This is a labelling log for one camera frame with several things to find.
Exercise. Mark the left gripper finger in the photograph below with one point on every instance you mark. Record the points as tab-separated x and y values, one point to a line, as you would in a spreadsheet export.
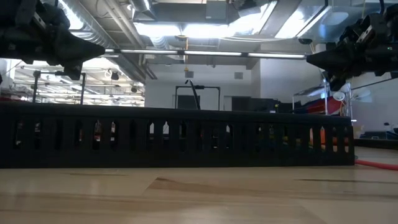
77	49
74	72

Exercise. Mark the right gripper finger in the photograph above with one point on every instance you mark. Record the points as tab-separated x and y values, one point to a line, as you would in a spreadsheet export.
337	81
332	59

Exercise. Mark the metal shelf rack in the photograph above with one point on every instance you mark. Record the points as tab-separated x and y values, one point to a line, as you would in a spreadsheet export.
325	96

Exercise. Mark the white desk fan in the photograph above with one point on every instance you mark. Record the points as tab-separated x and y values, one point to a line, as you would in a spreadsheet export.
362	95

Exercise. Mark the black ceiling spotlight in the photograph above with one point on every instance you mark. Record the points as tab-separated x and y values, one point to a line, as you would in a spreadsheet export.
115	76
134	89

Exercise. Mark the orange tape dispenser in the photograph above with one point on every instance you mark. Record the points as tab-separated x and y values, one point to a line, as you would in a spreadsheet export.
322	137

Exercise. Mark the black cabinet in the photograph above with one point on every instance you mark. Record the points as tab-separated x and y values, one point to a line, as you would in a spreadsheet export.
264	105

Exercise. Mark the long ceiling light bar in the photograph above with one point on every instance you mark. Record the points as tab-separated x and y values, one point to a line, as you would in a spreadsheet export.
211	53

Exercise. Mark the black dome security camera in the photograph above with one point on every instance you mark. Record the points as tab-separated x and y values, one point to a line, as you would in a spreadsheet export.
305	41

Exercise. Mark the black station gantry frame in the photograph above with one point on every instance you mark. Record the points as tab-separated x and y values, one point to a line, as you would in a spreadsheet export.
176	99
35	90

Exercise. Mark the grey wall vent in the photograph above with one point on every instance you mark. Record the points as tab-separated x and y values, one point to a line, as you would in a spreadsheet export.
238	75
189	74

